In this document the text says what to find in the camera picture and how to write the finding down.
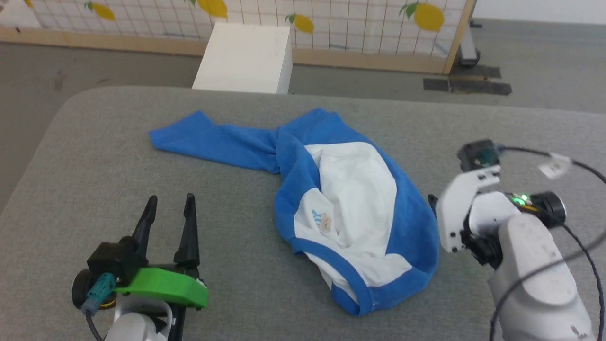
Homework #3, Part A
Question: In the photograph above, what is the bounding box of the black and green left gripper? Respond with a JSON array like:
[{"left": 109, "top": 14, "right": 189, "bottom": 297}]
[{"left": 88, "top": 193, "right": 209, "bottom": 310}]

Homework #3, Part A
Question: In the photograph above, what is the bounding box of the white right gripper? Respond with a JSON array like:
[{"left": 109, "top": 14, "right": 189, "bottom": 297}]
[{"left": 428, "top": 166, "right": 501, "bottom": 254}]

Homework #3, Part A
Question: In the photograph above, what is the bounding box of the blue and white garment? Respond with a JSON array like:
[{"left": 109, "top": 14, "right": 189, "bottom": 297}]
[{"left": 149, "top": 108, "right": 440, "bottom": 317}]

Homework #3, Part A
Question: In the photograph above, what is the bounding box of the grey fabric sofa seat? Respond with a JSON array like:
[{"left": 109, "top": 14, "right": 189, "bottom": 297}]
[{"left": 0, "top": 86, "right": 606, "bottom": 341}]

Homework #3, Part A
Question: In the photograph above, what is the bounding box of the black floor tape patch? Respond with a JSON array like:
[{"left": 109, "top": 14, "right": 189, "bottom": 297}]
[
  {"left": 462, "top": 65, "right": 502, "bottom": 79},
  {"left": 423, "top": 77, "right": 513, "bottom": 96}
]

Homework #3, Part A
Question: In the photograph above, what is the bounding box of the grey metal panel support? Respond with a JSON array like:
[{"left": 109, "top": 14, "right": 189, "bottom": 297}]
[{"left": 458, "top": 19, "right": 482, "bottom": 67}]

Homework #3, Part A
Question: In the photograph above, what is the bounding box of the lemon print partition panel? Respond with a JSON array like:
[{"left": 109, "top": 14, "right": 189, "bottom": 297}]
[{"left": 0, "top": 0, "right": 476, "bottom": 75}]

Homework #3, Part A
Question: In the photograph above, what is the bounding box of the white box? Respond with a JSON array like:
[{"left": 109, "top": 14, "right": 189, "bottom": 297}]
[{"left": 192, "top": 22, "right": 293, "bottom": 94}]

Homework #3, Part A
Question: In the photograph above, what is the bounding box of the black camera cable with tag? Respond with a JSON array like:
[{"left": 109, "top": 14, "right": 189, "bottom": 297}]
[{"left": 499, "top": 146, "right": 606, "bottom": 185}]

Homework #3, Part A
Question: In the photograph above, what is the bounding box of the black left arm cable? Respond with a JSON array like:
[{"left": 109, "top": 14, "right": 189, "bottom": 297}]
[{"left": 84, "top": 310, "right": 105, "bottom": 341}]

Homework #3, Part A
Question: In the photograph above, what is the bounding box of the white cable label tag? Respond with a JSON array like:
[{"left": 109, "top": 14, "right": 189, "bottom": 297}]
[{"left": 539, "top": 152, "right": 573, "bottom": 179}]

